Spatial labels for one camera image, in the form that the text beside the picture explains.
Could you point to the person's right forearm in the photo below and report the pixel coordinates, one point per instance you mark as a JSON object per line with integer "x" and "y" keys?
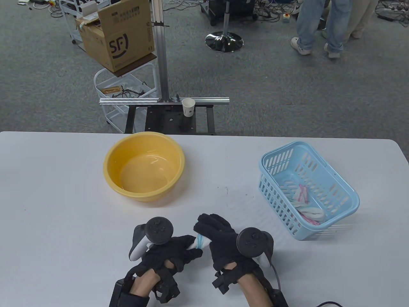
{"x": 255, "y": 292}

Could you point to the person's left hand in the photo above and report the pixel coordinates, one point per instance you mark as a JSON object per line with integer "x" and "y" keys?
{"x": 169, "y": 252}

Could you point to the chrome stool base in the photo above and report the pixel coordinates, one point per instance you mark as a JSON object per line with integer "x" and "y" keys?
{"x": 223, "y": 41}

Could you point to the black wheeled equipment base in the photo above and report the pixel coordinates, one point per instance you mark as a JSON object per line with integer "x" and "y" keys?
{"x": 217, "y": 9}

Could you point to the dark grey white controller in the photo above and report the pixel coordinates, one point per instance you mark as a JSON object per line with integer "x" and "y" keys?
{"x": 158, "y": 230}
{"x": 252, "y": 241}

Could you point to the white paper cup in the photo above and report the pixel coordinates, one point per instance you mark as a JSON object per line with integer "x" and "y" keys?
{"x": 188, "y": 107}

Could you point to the person's left forearm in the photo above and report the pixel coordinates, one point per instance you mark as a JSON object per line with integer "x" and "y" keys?
{"x": 143, "y": 283}

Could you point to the brown wooden board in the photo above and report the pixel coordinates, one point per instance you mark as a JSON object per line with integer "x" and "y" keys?
{"x": 140, "y": 62}

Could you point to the light blue plastic basket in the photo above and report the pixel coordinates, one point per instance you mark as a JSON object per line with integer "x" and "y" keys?
{"x": 338, "y": 192}

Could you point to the small brown box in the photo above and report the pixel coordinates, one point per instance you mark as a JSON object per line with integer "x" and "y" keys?
{"x": 111, "y": 90}

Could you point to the black metal stand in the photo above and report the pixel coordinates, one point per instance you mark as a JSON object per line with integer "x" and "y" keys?
{"x": 166, "y": 120}

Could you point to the brown cardboard box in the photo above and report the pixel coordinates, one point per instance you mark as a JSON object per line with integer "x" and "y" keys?
{"x": 127, "y": 35}

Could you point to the aluminium profile frame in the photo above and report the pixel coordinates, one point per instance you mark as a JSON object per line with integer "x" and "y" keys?
{"x": 161, "y": 64}

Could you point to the person's right hand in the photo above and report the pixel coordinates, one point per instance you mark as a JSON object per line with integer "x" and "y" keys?
{"x": 220, "y": 243}

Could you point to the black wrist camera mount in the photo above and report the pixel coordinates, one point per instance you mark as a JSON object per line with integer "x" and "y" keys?
{"x": 276, "y": 295}
{"x": 123, "y": 295}

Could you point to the blue-trimmed white dish cloth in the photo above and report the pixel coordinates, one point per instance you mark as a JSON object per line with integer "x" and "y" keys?
{"x": 199, "y": 241}

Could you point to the white metal rack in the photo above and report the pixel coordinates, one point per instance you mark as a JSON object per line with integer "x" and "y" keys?
{"x": 68, "y": 19}

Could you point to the white blue-trimmed sock pair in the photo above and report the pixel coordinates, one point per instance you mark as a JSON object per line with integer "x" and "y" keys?
{"x": 314, "y": 212}

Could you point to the yellow plastic basin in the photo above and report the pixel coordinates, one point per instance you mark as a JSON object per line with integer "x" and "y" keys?
{"x": 127, "y": 153}

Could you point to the white pink-trimmed sock pair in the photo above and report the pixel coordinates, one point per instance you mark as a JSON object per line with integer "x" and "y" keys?
{"x": 302, "y": 193}

